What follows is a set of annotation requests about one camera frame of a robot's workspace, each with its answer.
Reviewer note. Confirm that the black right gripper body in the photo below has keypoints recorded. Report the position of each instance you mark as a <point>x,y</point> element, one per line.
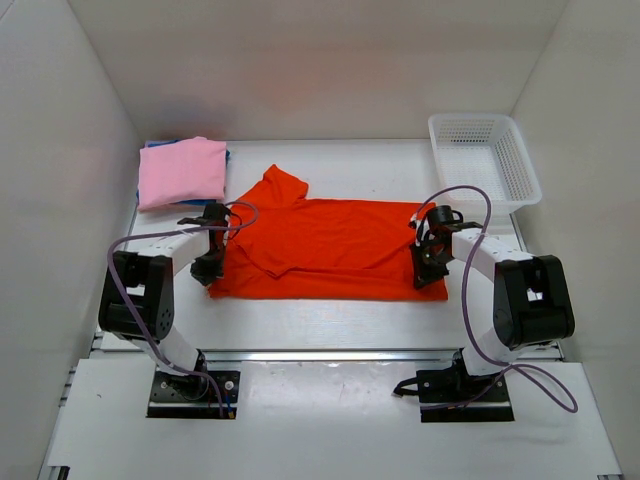
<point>429,265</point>

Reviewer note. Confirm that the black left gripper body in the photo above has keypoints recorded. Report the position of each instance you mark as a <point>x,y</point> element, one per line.
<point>209,264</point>

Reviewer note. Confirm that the orange t shirt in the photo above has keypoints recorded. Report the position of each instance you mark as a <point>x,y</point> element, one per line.
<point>327,249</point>

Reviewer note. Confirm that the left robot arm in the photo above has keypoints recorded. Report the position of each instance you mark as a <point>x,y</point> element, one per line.
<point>137,302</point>

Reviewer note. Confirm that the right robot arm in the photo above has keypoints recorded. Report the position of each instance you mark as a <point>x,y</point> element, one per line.
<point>531,302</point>

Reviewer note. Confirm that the white perforated plastic basket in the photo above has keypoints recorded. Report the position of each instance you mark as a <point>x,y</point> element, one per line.
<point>486,151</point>

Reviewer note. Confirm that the pink folded t shirt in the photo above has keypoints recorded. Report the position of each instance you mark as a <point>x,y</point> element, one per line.
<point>181,172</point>

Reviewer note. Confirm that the blue folded t shirt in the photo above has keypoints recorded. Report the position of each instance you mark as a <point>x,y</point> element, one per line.
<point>200,202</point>

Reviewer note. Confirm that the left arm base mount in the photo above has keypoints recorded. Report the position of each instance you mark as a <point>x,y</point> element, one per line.
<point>188,397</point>

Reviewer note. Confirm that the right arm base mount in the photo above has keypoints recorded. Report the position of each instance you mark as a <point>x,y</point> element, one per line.
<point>451,395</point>

